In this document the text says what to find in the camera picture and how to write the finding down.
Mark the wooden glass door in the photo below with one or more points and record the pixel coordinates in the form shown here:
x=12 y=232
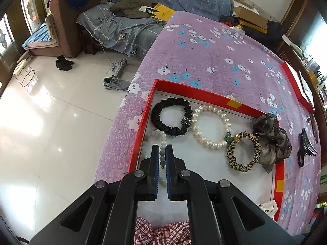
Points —
x=15 y=12

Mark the grey sneaker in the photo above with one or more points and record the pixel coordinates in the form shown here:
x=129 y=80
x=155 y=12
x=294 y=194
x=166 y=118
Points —
x=116 y=83
x=118 y=66

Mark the wooden cabinet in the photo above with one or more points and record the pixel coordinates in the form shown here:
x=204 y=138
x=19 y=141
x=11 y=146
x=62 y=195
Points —
x=299 y=25

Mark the tape roll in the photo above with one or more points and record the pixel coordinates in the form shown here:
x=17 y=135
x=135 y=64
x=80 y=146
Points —
x=161 y=22

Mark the yellow paper bag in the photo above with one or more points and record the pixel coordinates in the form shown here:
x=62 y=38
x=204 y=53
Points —
x=163 y=11

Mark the red shallow box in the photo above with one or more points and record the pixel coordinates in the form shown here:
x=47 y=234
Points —
x=242 y=183

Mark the grey floral bedsheet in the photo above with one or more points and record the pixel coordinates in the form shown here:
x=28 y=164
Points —
x=122 y=30

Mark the white papers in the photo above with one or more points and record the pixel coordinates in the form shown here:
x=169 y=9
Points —
x=305 y=89

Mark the brown armchair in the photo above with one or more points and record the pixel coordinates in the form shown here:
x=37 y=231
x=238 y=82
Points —
x=66 y=25

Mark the red box lid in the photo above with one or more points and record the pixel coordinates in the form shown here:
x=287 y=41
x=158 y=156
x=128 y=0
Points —
x=293 y=81

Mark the purple floral bedspread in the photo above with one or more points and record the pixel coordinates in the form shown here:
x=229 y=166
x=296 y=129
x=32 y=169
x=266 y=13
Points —
x=217 y=43

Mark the brown cardboard box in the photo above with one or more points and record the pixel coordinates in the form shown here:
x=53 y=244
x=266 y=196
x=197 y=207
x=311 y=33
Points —
x=250 y=15

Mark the blue striped cushion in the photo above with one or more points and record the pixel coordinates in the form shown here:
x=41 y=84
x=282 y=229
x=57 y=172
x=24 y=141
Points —
x=38 y=37

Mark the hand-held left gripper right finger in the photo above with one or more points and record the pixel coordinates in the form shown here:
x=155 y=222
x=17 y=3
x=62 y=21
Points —
x=167 y=181

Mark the black bag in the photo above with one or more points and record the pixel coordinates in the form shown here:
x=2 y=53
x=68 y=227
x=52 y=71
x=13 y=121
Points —
x=274 y=33

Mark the olive quilted jacket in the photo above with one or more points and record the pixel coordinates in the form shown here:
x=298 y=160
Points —
x=130 y=6

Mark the pink plaid scrunchie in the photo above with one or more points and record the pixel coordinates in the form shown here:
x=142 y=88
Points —
x=163 y=232

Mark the dark brown hair claw clip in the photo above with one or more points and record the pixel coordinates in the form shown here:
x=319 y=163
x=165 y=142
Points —
x=307 y=145

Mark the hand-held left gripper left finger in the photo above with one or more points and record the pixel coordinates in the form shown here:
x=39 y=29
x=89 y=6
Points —
x=156 y=181

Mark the grey dotted organza scrunchie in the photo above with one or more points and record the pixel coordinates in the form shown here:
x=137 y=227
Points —
x=273 y=143

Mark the white cherry print scrunchie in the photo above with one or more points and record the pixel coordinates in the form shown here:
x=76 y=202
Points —
x=269 y=208

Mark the black ankle boots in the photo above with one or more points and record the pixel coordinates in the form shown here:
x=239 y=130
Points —
x=63 y=63

